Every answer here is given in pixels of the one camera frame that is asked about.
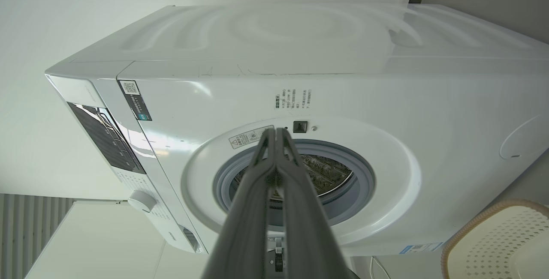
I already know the beige perforated laundry basket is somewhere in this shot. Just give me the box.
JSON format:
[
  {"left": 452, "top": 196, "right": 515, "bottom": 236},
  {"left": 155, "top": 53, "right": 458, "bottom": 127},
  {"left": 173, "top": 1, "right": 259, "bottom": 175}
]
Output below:
[{"left": 441, "top": 199, "right": 549, "bottom": 279}]

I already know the grey warning sticker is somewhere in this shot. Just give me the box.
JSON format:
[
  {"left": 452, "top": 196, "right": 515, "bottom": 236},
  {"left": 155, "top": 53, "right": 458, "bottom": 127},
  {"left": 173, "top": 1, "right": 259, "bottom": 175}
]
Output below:
[{"left": 229, "top": 125, "right": 275, "bottom": 150}]

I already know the white front-load washing machine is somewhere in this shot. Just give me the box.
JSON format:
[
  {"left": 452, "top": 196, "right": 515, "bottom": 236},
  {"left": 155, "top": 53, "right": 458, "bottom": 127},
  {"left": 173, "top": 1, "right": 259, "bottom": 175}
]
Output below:
[{"left": 45, "top": 3, "right": 549, "bottom": 257}]

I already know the black glossy control display panel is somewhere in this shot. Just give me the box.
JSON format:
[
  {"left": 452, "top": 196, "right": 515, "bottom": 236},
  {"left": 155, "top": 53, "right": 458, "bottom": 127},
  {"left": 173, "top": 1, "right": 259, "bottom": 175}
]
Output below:
[{"left": 67, "top": 102, "right": 146, "bottom": 174}]

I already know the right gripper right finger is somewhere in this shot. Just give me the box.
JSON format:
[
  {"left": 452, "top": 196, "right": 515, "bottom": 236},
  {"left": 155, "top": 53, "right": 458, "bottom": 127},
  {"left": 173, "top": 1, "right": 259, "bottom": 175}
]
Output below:
[{"left": 277, "top": 128, "right": 359, "bottom": 279}]

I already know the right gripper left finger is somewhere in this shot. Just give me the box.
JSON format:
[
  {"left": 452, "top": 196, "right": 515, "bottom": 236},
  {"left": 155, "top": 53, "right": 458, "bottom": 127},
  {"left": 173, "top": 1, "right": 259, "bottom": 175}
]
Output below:
[{"left": 202, "top": 128, "right": 278, "bottom": 279}]

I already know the printed text label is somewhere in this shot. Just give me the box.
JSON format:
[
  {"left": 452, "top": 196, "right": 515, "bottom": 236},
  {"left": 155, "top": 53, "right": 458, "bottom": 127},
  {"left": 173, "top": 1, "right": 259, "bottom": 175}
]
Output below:
[{"left": 274, "top": 90, "right": 312, "bottom": 111}]

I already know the white cabinet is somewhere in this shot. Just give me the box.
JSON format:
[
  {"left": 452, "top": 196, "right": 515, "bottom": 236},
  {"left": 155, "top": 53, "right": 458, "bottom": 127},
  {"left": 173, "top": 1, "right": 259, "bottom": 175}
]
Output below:
[{"left": 24, "top": 200, "right": 211, "bottom": 279}]

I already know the black QR code sticker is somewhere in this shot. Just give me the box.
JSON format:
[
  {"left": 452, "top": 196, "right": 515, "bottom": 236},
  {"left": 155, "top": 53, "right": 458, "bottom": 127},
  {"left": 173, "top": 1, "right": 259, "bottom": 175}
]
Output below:
[{"left": 118, "top": 80, "right": 153, "bottom": 122}]

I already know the round drain filter cover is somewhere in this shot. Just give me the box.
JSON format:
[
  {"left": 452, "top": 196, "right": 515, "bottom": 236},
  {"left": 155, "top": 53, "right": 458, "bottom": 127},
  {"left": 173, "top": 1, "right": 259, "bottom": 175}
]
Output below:
[{"left": 500, "top": 114, "right": 549, "bottom": 159}]

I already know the blue energy label sticker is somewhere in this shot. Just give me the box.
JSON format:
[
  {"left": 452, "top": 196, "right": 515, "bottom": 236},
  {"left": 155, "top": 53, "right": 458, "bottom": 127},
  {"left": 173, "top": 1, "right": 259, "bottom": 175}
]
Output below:
[{"left": 399, "top": 242, "right": 443, "bottom": 255}]

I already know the white washing machine control knob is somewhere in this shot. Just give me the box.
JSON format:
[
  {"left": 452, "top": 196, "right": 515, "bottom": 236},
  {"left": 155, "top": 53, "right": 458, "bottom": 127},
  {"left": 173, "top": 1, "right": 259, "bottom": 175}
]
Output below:
[{"left": 127, "top": 190, "right": 157, "bottom": 213}]

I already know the grey slatted panel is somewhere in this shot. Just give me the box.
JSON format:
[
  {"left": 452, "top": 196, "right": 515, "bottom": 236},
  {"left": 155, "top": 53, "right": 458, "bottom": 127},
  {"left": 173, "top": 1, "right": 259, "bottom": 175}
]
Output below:
[{"left": 0, "top": 193, "right": 78, "bottom": 279}]

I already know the metal washing machine door hinge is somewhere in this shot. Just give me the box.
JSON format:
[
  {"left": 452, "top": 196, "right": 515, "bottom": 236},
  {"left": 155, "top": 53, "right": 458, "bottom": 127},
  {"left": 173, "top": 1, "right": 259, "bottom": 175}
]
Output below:
[{"left": 268, "top": 236, "right": 286, "bottom": 273}]

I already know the stainless steel washing machine drum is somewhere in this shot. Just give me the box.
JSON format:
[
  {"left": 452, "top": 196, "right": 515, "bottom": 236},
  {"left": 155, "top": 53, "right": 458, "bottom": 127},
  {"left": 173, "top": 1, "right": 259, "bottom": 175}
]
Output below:
[{"left": 232, "top": 154, "right": 354, "bottom": 204}]

